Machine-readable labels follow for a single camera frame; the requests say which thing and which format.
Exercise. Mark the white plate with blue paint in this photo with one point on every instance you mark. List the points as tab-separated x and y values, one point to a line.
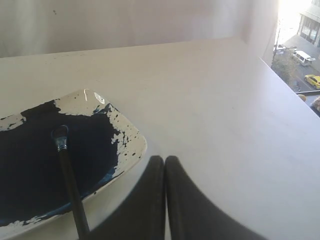
56	156

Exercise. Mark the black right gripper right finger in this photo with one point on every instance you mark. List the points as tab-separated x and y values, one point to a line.
192	216

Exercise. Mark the black paintbrush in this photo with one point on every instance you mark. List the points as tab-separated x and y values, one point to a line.
60	138

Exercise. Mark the white van outside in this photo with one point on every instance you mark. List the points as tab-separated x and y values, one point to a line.
303	58

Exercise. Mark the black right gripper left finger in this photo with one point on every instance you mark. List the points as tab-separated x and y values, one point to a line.
141	216

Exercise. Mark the yellow car outside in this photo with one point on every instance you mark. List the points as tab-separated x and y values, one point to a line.
313	80

